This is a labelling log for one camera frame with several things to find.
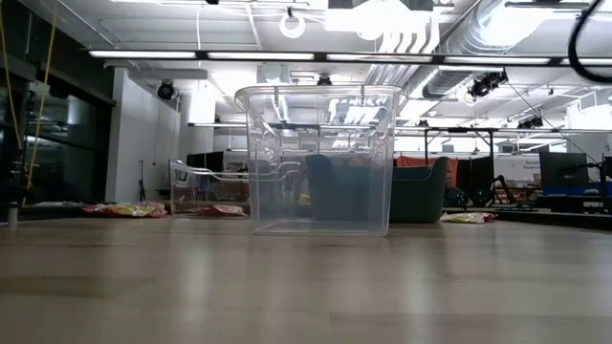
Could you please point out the black ceiling track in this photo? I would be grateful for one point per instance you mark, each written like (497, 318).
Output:
(545, 4)

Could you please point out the silver ceiling air duct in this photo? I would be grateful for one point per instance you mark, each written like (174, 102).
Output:
(478, 28)

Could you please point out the black table frame rails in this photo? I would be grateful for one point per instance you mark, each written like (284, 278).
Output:
(48, 211)
(574, 221)

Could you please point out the yellow candy packet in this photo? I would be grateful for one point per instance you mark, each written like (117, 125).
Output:
(464, 218)
(129, 209)

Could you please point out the small white post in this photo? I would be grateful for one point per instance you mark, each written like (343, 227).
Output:
(12, 215)

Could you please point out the low clear plastic bin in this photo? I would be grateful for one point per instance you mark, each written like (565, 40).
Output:
(191, 191)

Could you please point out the thin black tripod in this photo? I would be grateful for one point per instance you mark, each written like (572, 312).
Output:
(141, 184)

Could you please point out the black metal frame stand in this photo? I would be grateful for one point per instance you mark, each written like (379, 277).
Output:
(459, 129)

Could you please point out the tall clear plastic bin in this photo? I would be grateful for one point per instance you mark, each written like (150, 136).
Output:
(258, 143)

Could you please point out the person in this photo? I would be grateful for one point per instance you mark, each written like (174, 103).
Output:
(455, 197)

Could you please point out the long linear ceiling light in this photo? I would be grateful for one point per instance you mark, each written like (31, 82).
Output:
(260, 56)

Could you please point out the teal plastic bin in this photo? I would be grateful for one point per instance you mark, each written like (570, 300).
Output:
(421, 200)

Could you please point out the blue table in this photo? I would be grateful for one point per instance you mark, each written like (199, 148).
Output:
(574, 191)

